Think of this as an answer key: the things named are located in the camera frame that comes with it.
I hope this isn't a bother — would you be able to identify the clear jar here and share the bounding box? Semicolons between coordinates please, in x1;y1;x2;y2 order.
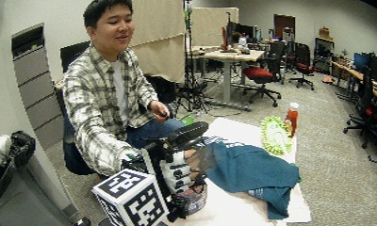
174;184;209;217

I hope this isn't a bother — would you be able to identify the black tripod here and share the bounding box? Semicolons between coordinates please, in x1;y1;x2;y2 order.
171;0;210;115

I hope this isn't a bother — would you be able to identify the black shelf rack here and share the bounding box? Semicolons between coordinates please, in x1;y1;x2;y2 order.
312;36;335;76

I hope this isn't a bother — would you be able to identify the black bin bag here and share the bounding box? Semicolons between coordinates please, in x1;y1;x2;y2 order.
0;130;36;200

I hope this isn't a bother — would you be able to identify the brown door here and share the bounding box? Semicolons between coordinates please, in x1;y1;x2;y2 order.
272;13;296;41

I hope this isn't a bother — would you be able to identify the black swivel chair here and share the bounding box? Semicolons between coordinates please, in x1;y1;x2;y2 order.
343;66;377;149

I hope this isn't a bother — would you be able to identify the teal cloth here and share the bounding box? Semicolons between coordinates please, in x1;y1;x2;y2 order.
194;136;302;220

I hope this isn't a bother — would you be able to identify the red bottle with white cap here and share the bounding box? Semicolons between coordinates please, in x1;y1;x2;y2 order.
283;102;300;138

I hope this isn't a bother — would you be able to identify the grey drawer cabinet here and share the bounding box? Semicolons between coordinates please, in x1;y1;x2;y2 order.
10;23;66;149

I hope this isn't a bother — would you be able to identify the cardboard box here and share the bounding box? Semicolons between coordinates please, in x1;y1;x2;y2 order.
318;26;331;39

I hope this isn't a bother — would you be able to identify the small beige partition panel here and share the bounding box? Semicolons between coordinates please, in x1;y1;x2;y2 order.
189;7;239;48

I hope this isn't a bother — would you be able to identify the grey bin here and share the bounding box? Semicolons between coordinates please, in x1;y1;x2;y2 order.
0;166;80;226

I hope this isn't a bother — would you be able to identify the person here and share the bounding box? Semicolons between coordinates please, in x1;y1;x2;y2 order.
61;0;186;177

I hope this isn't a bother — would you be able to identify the red-seat black office chair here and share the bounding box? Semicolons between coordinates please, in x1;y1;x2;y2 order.
241;40;287;108
287;41;316;91

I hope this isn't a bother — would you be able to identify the white cube with black markers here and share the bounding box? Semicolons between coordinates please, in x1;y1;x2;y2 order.
90;169;170;226

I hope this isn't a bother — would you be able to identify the blue-lit monitor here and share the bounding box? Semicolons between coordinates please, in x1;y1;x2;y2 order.
352;51;371;72

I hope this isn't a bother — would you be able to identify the long wooden desk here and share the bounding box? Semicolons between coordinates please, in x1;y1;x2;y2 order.
330;59;377;108

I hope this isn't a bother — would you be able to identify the beige desk with grey leg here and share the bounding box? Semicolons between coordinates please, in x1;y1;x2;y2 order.
190;46;266;113

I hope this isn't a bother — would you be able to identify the large beige partition panel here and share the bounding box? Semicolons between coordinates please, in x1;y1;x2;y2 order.
127;0;187;84

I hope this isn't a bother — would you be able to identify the black desk monitor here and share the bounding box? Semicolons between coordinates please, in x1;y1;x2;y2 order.
225;21;256;45

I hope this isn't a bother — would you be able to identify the green packet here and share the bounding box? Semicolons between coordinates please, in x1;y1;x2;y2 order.
178;114;197;127

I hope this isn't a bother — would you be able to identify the green frilled round plate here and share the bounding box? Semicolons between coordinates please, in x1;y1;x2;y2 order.
259;116;295;156

